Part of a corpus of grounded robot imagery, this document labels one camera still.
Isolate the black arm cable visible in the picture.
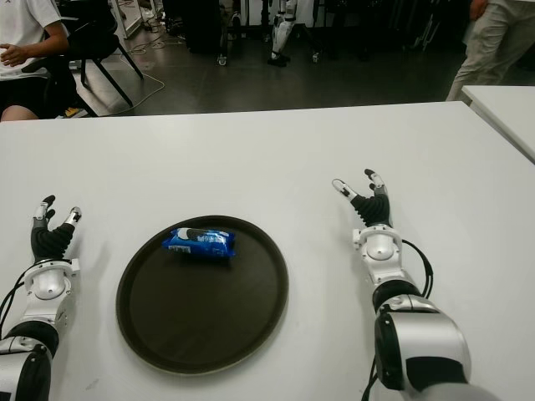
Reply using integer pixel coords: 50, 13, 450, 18
0, 266, 33, 331
400, 239, 434, 298

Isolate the silver humanoid robot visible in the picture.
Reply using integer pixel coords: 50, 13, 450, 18
267, 0, 303, 67

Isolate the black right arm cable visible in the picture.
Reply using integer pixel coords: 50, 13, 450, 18
400, 239, 434, 298

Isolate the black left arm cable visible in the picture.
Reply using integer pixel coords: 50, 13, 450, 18
0, 266, 33, 331

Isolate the black metal leg chair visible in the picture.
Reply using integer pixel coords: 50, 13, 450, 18
66, 0, 145, 108

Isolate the black armrest chair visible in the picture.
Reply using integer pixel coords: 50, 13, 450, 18
19, 53, 99, 119

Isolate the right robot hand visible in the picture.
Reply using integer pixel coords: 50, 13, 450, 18
331, 168, 394, 230

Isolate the blue Oreo packet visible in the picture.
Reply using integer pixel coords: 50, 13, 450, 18
161, 226, 237, 261

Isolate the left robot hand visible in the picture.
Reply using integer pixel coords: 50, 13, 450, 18
30, 194, 84, 263

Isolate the round dark brown tray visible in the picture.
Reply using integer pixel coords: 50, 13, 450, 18
115, 215, 290, 374

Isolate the person in beige trousers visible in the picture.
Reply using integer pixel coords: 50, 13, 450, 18
445, 0, 535, 102

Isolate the seated person in white shirt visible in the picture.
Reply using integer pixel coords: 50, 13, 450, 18
0, 0, 70, 122

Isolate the white framed board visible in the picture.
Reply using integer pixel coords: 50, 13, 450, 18
110, 0, 147, 40

